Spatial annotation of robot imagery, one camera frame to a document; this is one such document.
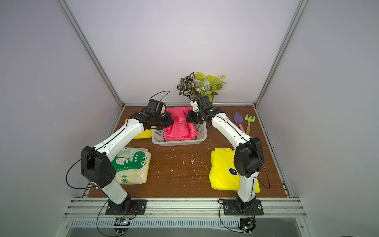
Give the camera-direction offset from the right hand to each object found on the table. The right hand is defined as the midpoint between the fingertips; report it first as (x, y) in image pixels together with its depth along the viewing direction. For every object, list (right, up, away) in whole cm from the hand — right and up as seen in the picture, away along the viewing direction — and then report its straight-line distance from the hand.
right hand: (185, 115), depth 85 cm
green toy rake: (+47, -3, +25) cm, 54 cm away
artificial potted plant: (+7, +22, +17) cm, 28 cm away
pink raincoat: (-3, -8, -4) cm, 9 cm away
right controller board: (+31, -53, -15) cm, 63 cm away
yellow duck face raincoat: (+22, -34, -2) cm, 40 cm away
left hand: (-5, -3, -1) cm, 6 cm away
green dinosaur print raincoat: (-32, -30, 0) cm, 44 cm away
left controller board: (-31, -53, -13) cm, 63 cm away
